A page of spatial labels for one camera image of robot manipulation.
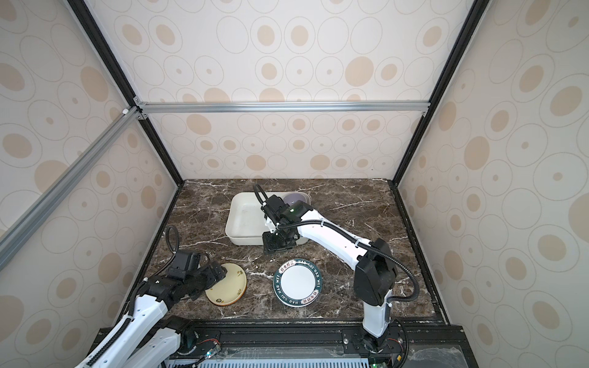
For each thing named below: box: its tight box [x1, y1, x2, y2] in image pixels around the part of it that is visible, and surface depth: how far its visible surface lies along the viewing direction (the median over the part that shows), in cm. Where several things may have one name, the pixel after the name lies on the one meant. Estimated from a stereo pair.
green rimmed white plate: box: [273, 258, 323, 308], surface depth 85 cm
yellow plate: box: [204, 262, 247, 307], surface depth 84 cm
